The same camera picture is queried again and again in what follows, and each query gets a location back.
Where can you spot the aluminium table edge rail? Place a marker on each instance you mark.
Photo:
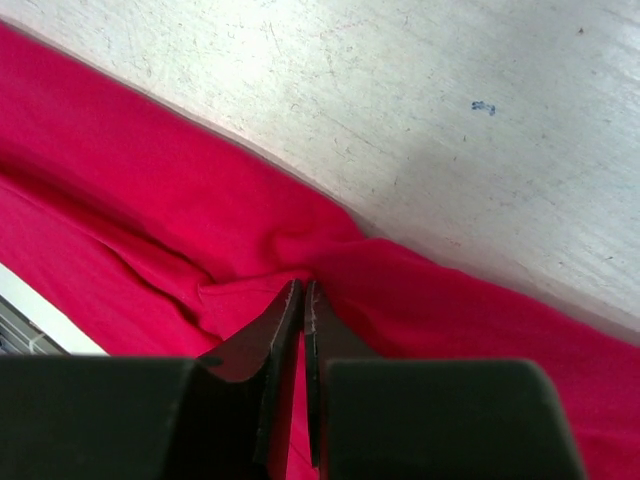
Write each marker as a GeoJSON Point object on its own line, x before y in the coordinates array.
{"type": "Point", "coordinates": [19, 336]}

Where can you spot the red t shirt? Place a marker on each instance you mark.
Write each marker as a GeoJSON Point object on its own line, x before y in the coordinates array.
{"type": "Point", "coordinates": [156, 237]}

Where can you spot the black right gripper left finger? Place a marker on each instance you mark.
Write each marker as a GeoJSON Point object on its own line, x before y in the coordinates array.
{"type": "Point", "coordinates": [223, 415]}

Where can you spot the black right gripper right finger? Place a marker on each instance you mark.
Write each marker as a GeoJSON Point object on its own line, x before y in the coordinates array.
{"type": "Point", "coordinates": [370, 417]}

